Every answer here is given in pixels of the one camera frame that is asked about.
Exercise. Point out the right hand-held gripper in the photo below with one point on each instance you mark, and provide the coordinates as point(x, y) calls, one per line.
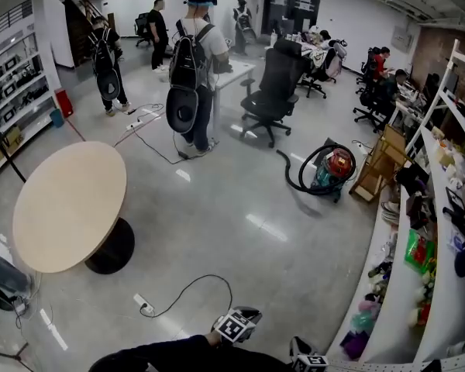
point(308, 362)

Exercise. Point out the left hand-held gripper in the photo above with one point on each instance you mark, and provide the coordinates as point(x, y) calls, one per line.
point(235, 326)

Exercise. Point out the person's left forearm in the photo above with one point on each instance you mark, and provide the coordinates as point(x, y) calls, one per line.
point(159, 353)

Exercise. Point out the red and teal vacuum cleaner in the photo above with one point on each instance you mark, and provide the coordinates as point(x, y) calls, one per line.
point(339, 163)

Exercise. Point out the person's black clothed body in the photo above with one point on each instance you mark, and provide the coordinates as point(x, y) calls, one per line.
point(255, 362)

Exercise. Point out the white power strip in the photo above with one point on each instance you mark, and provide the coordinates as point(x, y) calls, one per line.
point(135, 124)
point(358, 146)
point(143, 304)

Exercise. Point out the white shelf unit with toys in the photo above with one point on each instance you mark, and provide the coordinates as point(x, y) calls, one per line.
point(397, 316)

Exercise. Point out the green packet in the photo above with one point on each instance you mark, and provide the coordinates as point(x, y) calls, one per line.
point(418, 250)

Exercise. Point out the round beige table black base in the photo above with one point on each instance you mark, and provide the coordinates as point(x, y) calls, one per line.
point(69, 207)

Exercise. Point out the black floor nozzle head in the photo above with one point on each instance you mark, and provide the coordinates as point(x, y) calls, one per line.
point(329, 142)

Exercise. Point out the wooden rack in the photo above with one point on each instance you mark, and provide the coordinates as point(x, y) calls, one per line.
point(391, 138)

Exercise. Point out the white rectangular desk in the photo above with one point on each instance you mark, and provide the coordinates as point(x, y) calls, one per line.
point(238, 70)

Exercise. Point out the black mesh office chair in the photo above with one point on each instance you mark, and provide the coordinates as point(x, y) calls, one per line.
point(281, 72)

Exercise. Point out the black bag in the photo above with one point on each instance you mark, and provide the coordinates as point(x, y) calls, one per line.
point(224, 67)

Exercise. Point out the teal bin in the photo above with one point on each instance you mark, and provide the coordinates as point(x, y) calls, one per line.
point(57, 118)

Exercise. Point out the black pole stand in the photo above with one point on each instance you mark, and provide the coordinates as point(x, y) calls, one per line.
point(11, 165)

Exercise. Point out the pink backpack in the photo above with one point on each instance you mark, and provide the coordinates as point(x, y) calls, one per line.
point(335, 66)

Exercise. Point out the red box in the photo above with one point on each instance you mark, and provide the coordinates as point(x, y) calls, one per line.
point(64, 103)

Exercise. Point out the cluttered white desk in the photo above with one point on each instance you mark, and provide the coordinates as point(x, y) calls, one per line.
point(294, 39)

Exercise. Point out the white shelf unit with devices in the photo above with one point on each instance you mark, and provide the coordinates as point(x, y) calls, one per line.
point(23, 87)

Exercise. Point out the dark double door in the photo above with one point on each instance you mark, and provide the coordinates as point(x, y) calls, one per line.
point(290, 10)

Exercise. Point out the dark wooden staircase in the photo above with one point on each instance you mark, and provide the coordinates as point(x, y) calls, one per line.
point(81, 33)

